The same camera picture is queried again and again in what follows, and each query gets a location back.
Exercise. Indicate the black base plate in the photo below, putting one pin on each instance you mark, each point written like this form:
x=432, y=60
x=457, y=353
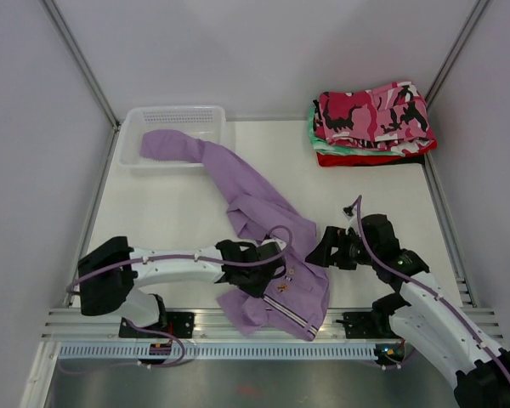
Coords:
x=359, y=325
x=179, y=324

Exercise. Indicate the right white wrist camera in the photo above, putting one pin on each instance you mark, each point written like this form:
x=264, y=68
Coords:
x=352, y=215

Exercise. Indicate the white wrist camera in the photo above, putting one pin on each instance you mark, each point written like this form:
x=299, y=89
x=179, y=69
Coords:
x=278, y=244
x=352, y=215

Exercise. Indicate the red folded trousers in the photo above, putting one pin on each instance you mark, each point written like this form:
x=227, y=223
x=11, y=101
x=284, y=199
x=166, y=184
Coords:
x=357, y=159

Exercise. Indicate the green tie-dye folded trousers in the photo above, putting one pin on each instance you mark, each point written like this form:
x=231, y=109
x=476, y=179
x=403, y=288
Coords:
x=322, y=147

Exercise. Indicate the aluminium frame post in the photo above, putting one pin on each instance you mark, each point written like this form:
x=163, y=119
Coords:
x=72, y=47
x=468, y=28

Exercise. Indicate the white plastic basket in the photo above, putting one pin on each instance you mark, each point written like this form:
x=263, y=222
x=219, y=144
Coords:
x=206, y=122

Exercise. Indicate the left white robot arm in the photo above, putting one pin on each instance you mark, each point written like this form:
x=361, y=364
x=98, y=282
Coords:
x=110, y=278

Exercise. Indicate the white slotted cable duct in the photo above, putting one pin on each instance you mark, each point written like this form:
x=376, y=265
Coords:
x=227, y=351

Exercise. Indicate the lilac trousers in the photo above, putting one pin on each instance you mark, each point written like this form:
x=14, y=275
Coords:
x=296, y=302

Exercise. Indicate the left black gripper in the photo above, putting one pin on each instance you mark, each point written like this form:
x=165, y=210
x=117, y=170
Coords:
x=257, y=291

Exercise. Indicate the left aluminium frame post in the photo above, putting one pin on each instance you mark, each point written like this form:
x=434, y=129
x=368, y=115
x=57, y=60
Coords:
x=72, y=47

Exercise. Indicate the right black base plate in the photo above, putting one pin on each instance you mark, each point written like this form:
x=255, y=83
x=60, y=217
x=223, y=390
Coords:
x=359, y=325

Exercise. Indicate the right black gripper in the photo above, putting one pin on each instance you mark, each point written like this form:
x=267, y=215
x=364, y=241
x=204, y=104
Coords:
x=332, y=236

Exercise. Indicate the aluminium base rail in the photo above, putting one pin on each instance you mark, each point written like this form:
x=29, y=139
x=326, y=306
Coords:
x=211, y=325

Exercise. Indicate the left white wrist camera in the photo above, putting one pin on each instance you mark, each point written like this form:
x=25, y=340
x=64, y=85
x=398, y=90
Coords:
x=278, y=244

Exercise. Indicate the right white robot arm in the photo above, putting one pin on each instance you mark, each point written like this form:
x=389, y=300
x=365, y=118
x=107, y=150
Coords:
x=476, y=366

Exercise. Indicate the right aluminium frame post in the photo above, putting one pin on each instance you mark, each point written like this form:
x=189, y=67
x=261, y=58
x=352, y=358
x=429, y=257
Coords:
x=468, y=28

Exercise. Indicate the pink camouflage trousers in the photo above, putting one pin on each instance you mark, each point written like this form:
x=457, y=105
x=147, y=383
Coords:
x=391, y=120

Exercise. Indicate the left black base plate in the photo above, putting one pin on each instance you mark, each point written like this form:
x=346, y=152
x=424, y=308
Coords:
x=179, y=324

